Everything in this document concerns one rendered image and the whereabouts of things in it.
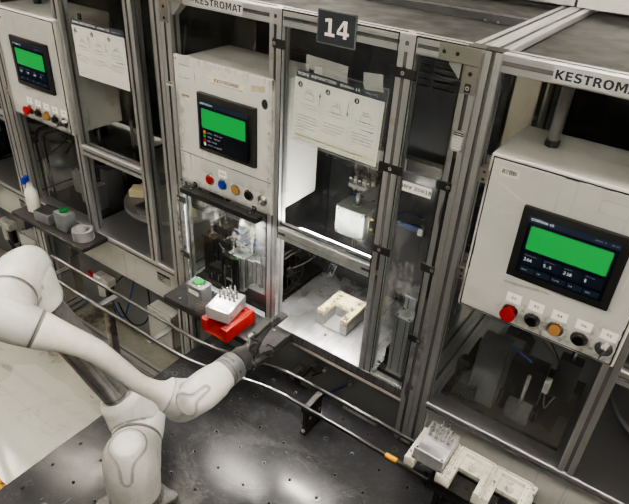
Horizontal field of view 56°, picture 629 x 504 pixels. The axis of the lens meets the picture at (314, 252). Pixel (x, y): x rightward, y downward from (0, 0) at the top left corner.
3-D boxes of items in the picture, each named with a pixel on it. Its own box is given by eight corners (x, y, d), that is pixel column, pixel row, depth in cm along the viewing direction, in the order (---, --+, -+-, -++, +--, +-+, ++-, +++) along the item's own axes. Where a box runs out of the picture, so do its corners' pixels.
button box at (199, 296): (187, 306, 227) (185, 281, 221) (201, 297, 233) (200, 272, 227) (202, 314, 224) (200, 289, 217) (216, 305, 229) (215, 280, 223)
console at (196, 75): (177, 182, 215) (166, 54, 190) (229, 159, 235) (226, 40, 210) (265, 219, 196) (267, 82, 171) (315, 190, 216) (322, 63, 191)
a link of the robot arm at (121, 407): (126, 465, 188) (135, 412, 206) (172, 448, 186) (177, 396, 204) (-38, 291, 146) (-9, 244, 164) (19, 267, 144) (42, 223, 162)
